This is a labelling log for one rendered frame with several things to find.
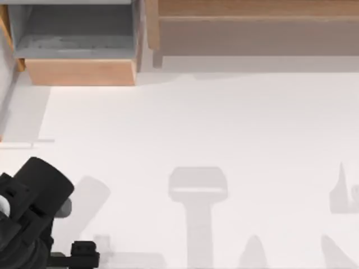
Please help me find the pale wooden drawer front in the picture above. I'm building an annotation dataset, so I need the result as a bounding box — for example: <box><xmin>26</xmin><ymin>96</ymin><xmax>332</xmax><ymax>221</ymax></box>
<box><xmin>24</xmin><ymin>57</ymin><xmax>138</xmax><ymax>86</ymax></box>

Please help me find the wooden cupboard with shelf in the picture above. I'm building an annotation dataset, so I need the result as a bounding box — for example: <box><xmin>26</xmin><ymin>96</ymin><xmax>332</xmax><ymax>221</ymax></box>
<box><xmin>145</xmin><ymin>0</ymin><xmax>359</xmax><ymax>68</ymax></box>

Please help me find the wooden cupboard frame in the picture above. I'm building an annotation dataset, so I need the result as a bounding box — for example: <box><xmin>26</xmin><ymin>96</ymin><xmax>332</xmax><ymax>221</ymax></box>
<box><xmin>0</xmin><ymin>4</ymin><xmax>26</xmax><ymax>72</ymax></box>

